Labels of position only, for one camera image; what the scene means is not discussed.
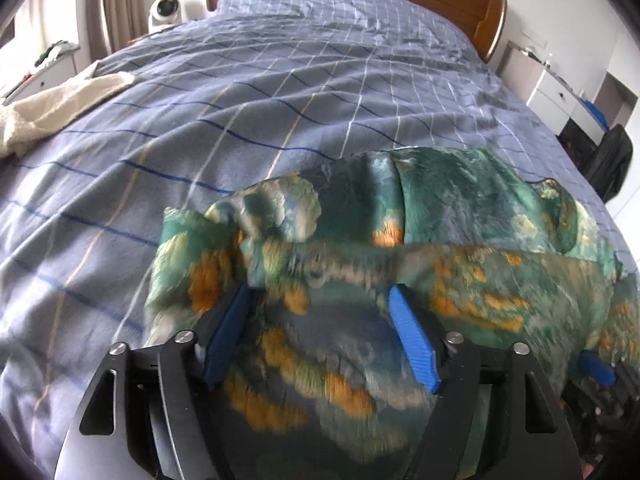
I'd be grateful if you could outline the blue checked bed cover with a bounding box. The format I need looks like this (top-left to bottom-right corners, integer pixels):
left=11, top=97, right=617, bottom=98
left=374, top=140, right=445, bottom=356
left=1, top=0, right=639, bottom=479

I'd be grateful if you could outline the white side cabinet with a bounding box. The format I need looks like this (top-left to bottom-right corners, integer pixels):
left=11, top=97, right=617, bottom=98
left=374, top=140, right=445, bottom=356
left=1, top=41, right=80, bottom=105

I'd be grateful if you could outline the beige curtain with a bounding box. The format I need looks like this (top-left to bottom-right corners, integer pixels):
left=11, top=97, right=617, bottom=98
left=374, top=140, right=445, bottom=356
left=85, top=0, right=148, bottom=61

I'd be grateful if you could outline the beige cloth on bed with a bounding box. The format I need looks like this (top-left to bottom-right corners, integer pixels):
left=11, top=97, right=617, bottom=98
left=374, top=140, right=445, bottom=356
left=1, top=72, right=137, bottom=158

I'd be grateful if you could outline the white bedside desk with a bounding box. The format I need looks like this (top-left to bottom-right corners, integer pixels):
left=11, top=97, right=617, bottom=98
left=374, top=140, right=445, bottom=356
left=497, top=41, right=608, bottom=145

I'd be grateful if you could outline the green floral patterned garment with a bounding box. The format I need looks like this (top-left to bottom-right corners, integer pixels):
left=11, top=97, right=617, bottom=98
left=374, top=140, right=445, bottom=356
left=143, top=145, right=640, bottom=480

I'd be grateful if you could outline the white round camera device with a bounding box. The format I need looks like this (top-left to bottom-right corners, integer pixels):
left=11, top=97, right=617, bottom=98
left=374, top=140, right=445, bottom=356
left=148, top=0, right=183, bottom=34

